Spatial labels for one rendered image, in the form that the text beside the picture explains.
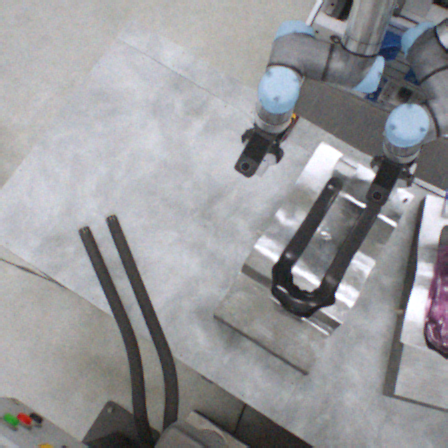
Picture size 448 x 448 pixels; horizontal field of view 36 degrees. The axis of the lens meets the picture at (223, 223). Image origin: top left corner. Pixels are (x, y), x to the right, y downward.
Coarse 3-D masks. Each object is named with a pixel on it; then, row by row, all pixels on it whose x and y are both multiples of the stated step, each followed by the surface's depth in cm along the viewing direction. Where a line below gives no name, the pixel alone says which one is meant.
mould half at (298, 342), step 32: (320, 160) 168; (320, 192) 167; (352, 192) 166; (288, 224) 164; (320, 224) 165; (352, 224) 165; (384, 224) 165; (256, 256) 157; (320, 256) 160; (256, 288) 163; (352, 288) 157; (224, 320) 161; (256, 320) 161; (288, 320) 161; (320, 320) 160; (288, 352) 159; (320, 352) 159
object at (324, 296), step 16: (336, 192) 167; (320, 208) 166; (368, 208) 166; (304, 224) 165; (368, 224) 165; (304, 240) 163; (352, 240) 165; (288, 256) 159; (336, 256) 162; (352, 256) 163; (272, 272) 155; (288, 272) 155; (336, 272) 159; (272, 288) 159; (288, 288) 160; (320, 288) 155; (336, 288) 156; (288, 304) 161; (304, 304) 161; (320, 304) 154
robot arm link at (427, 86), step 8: (440, 72) 131; (432, 80) 131; (440, 80) 130; (424, 88) 133; (432, 88) 131; (440, 88) 130; (432, 96) 132; (440, 96) 130; (424, 104) 131; (432, 104) 130; (440, 104) 130; (432, 112) 129; (440, 112) 129; (440, 120) 129; (440, 128) 130; (440, 136) 132
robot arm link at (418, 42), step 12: (420, 24) 133; (432, 24) 134; (444, 24) 129; (408, 36) 134; (420, 36) 133; (432, 36) 130; (444, 36) 128; (408, 48) 134; (420, 48) 132; (432, 48) 131; (444, 48) 129; (408, 60) 136; (420, 60) 133; (432, 60) 131; (444, 60) 131; (420, 72) 133; (432, 72) 131; (420, 84) 134
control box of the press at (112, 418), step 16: (0, 400) 120; (16, 400) 128; (0, 416) 103; (16, 416) 111; (32, 416) 118; (112, 416) 235; (128, 416) 236; (0, 432) 96; (16, 432) 102; (32, 432) 110; (48, 432) 119; (64, 432) 130; (96, 432) 234; (112, 432) 234; (128, 432) 234
